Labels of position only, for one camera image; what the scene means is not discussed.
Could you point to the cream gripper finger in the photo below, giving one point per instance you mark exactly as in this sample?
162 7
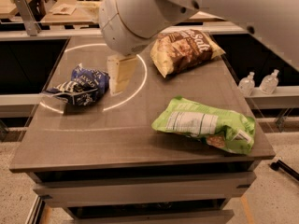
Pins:
120 70

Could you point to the blue chip bag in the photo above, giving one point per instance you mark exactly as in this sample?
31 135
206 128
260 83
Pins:
85 87

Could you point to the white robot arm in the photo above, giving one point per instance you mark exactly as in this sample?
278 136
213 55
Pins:
128 26

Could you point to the brown yellow salt chip bag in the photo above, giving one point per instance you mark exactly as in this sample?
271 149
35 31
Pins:
175 52

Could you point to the green rice chip bag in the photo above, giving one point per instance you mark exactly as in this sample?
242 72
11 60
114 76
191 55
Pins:
224 129

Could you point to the small paper card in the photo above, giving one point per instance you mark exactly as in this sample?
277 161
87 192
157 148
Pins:
63 9

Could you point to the clear sanitizer bottle left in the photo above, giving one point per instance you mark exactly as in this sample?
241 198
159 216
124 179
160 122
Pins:
247 84

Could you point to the clear sanitizer bottle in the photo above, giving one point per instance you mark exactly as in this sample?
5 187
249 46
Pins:
247 84
269 83

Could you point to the upper grey drawer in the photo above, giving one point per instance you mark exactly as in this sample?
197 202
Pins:
155 189

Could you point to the clear sanitizer bottle right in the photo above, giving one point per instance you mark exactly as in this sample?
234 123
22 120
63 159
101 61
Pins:
269 83

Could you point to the black floor stand leg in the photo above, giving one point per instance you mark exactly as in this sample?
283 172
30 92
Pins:
276 165

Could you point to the grey metal bracket left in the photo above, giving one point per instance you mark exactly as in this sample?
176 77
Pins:
31 26

